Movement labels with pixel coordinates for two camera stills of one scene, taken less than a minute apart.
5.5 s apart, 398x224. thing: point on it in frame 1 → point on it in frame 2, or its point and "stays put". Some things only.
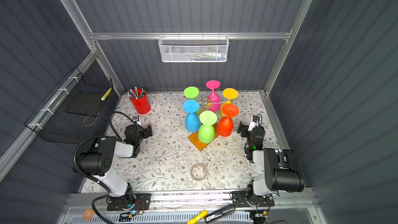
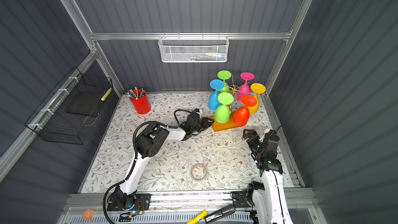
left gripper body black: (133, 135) → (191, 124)
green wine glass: (192, 92) → (224, 75)
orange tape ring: (88, 214) stays put
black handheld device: (219, 213) stays put
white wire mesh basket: (193, 47) stays put
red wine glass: (225, 125) → (241, 114)
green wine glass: (206, 131) → (222, 112)
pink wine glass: (214, 102) → (244, 89)
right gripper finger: (243, 129) → (250, 134)
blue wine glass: (192, 122) → (213, 101)
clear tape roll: (198, 171) stays put
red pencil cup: (139, 99) stays put
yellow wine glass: (229, 94) → (256, 88)
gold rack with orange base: (208, 103) → (218, 126)
